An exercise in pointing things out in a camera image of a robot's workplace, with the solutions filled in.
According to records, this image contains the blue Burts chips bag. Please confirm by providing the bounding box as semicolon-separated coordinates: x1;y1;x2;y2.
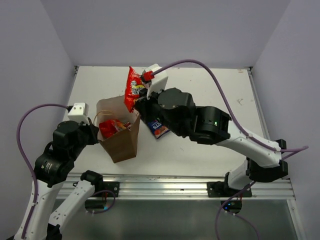
146;120;170;140

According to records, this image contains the red Doritos bag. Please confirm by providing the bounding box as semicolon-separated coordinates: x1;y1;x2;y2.
99;119;118;139

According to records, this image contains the small red snack bag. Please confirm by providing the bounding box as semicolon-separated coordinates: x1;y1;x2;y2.
124;66;145;113

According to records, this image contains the brown paper bag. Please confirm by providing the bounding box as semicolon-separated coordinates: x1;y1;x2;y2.
94;95;140;163

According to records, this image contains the red candy bag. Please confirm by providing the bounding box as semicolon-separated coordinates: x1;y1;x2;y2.
113;119;132;132

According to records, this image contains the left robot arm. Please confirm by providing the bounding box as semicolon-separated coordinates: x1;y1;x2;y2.
11;120;104;240

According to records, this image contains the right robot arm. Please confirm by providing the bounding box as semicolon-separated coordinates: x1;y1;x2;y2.
134;88;289;197

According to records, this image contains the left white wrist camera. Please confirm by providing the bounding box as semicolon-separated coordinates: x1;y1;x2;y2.
67;102;90;125

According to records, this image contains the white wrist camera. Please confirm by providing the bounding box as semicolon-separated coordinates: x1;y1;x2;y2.
142;64;168;100
67;102;90;125

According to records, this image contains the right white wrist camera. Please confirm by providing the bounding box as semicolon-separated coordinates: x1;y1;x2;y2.
142;64;168;100

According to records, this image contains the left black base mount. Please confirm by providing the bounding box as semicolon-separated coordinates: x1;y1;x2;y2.
84;181;120;214

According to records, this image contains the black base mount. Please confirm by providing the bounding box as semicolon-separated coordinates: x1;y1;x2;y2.
206;181;253;213
84;181;120;214

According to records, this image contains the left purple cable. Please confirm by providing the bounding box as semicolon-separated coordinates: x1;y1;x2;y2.
16;103;73;240

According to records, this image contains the purple cable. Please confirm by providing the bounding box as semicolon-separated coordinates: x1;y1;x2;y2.
16;103;73;240
153;59;310;161

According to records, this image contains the aluminium rail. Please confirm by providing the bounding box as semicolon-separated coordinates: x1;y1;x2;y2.
53;173;296;201

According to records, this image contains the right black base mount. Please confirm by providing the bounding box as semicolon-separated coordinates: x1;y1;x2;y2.
206;181;253;213

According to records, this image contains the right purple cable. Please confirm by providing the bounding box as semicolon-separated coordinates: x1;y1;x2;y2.
153;59;310;161

